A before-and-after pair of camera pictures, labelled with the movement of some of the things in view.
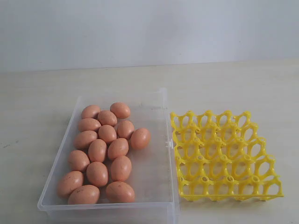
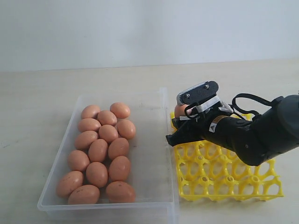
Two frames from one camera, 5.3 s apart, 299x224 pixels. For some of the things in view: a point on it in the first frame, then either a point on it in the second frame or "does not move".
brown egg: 78,161 does not move
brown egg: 97,150 does not move
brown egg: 140,138 -> 179,110
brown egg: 84,194 does not move
